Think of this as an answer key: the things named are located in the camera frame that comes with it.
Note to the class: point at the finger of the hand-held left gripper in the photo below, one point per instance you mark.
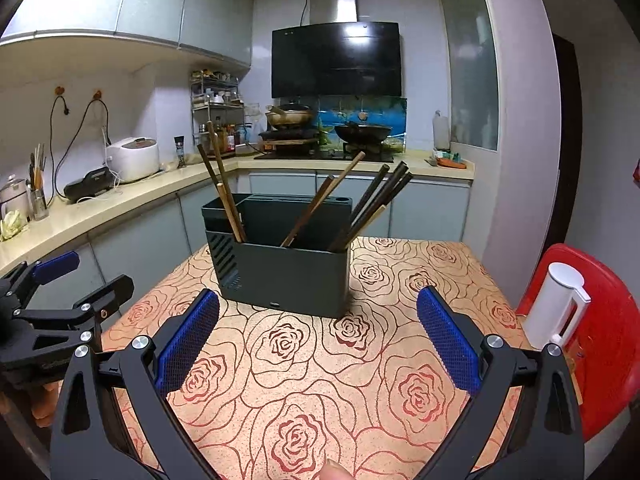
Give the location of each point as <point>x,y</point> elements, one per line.
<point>55,265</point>
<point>112,295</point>

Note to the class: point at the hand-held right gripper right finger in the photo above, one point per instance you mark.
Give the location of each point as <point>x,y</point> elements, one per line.
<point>447,340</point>

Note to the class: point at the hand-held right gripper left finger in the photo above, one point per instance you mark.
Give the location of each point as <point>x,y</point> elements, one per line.
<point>187,345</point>

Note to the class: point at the dark grey utensil holder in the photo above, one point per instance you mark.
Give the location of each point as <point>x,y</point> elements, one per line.
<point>290,280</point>

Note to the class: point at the light brown wooden chopstick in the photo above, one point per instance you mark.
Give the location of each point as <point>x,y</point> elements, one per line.
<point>372,222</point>
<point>221,160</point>
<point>336,185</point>

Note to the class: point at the thin light wooden chopstick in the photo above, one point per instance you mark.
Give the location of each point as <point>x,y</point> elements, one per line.
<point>223,191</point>

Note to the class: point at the person's left hand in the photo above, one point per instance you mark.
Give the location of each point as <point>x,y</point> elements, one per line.
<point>42,405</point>

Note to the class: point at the person's right hand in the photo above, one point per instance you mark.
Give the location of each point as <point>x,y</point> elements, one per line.
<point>334,471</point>

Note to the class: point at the pale green cabbage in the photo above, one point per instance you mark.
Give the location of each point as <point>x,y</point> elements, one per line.
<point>12,225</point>

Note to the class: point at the grey base cabinets beige counter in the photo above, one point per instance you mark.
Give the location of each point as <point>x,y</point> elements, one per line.
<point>145,245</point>

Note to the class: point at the metal utensil cup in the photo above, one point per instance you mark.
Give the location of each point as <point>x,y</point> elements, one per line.
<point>39,205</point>

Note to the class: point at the white electric kettle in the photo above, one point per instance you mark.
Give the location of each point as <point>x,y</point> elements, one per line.
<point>550,310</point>

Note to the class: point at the rose patterned tablecloth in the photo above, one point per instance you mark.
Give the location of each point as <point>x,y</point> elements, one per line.
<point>310,370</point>

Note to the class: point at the white rice cooker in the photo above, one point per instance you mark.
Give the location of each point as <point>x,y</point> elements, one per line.
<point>132,159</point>

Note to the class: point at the black pepper grinder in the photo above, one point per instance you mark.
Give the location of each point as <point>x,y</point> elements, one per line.
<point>180,152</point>

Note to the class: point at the red plastic chair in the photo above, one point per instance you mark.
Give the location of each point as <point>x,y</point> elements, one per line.
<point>605,350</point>

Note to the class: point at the orange and green scrubber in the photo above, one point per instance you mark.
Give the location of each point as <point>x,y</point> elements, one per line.
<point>450,161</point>

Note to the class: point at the white plastic bottle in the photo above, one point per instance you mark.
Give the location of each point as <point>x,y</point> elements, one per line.
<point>441,132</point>

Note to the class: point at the metal spice rack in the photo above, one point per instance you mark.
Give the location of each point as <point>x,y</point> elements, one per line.
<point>215,110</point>

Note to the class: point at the black glass hob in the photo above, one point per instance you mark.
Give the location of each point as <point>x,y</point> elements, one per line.
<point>300,156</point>

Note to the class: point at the black wok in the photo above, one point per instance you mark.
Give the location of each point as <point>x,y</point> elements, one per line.
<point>362,132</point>

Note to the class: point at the black induction cooker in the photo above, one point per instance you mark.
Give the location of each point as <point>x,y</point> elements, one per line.
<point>289,135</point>

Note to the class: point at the dark wooden door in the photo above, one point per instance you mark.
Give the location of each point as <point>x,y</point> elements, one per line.
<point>567,135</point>

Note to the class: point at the blue picture backsplash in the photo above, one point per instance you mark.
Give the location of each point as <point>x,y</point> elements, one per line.
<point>380,110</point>

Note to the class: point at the brass coloured cooking pot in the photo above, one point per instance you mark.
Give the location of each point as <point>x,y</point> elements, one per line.
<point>290,117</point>

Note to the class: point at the red oven mitt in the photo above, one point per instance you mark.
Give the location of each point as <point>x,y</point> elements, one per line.
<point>637,170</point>

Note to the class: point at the frosted glass window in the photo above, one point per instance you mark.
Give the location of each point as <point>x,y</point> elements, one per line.
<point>470,60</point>

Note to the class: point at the black range hood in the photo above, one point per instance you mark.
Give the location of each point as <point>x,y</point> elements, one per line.
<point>335,60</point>

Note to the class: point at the brown wall hook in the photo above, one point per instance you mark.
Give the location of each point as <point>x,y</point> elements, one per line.
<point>60,91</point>
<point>97,95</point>

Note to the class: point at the grey wall cabinet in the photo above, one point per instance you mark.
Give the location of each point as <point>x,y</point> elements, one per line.
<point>150,5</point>

